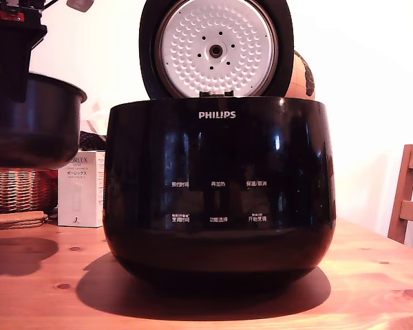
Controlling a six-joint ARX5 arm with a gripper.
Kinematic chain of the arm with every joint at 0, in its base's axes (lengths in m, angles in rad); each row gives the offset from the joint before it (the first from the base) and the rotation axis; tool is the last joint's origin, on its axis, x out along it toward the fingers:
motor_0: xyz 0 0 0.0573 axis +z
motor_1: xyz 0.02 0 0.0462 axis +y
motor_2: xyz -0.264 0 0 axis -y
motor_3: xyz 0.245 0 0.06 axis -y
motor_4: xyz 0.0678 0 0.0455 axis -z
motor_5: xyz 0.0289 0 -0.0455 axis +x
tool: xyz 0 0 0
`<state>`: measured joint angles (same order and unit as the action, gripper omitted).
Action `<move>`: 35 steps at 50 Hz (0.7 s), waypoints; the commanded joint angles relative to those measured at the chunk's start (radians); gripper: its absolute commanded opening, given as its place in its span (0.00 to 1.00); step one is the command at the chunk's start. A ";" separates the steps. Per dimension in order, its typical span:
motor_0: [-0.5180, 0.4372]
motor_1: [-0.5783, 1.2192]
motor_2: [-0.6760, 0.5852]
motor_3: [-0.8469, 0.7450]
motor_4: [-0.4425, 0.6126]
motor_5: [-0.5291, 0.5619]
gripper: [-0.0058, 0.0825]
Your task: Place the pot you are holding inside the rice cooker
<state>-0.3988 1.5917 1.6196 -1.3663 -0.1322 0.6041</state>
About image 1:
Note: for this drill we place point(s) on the cork coaster stack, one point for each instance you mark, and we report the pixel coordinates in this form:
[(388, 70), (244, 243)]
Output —
[(15, 220)]

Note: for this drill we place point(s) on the black rice cooker lid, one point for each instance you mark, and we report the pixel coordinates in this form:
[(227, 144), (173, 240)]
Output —
[(220, 38)]

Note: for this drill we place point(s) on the dark dotted patterned cloth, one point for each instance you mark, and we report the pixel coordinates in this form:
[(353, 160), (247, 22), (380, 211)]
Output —
[(93, 141)]

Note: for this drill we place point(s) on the white Porlex box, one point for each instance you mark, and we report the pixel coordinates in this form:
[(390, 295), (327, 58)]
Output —
[(81, 192)]

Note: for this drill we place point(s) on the white plastic bag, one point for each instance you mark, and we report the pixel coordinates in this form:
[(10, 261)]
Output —
[(98, 118)]

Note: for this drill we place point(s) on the wooden chair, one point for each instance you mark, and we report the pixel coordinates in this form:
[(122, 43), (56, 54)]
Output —
[(407, 192)]

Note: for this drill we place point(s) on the woven wicker basket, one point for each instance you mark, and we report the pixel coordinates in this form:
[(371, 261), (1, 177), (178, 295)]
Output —
[(17, 190)]

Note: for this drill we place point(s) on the black cooking pot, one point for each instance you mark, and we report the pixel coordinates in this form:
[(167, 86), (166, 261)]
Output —
[(38, 130)]

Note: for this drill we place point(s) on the brown globe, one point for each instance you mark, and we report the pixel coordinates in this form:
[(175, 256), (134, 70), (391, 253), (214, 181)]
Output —
[(301, 75)]

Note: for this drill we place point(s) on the black Philips rice cooker body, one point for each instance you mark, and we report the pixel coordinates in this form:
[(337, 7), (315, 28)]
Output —
[(220, 154)]

